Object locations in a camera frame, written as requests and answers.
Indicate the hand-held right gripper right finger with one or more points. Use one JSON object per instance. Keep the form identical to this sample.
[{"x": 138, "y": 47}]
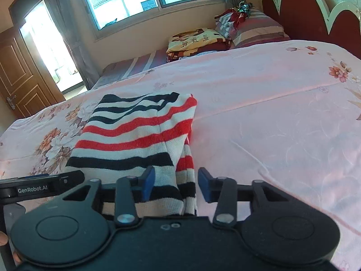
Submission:
[{"x": 204, "y": 185}]

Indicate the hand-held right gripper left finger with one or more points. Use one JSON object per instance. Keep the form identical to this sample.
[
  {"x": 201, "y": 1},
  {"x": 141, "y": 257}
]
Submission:
[{"x": 148, "y": 183}]

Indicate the striped knit sweater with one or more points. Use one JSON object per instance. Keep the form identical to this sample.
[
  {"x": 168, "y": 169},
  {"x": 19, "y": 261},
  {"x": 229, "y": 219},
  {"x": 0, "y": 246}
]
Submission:
[{"x": 132, "y": 138}]

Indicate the person's left hand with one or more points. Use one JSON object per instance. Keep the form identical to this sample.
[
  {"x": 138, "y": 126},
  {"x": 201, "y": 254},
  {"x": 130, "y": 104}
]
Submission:
[{"x": 3, "y": 238}]

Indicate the pink floral blanket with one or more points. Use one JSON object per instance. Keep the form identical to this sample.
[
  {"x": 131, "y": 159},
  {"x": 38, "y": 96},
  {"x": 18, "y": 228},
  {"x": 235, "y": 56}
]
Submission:
[{"x": 268, "y": 118}]

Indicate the wooden door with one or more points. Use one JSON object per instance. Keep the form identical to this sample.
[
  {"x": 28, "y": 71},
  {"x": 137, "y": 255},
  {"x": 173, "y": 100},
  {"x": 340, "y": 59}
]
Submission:
[{"x": 19, "y": 73}]

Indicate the folded printed blanket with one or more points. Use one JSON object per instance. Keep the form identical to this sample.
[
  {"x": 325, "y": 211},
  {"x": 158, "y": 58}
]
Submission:
[{"x": 197, "y": 41}]

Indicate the striped pillow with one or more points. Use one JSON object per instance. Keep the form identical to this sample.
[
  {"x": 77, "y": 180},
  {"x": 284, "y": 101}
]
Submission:
[{"x": 253, "y": 31}]

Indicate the red patterned cloth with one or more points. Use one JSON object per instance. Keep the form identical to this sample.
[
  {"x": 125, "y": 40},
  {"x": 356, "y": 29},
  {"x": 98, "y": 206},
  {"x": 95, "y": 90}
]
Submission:
[{"x": 235, "y": 15}]

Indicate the sliding glass window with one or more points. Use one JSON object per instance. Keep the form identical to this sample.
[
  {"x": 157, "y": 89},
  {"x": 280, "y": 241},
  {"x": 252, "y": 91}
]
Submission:
[{"x": 127, "y": 0}]

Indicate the red scalloped headboard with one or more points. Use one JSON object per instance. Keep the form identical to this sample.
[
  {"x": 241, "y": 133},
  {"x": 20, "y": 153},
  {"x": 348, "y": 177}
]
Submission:
[{"x": 304, "y": 14}]

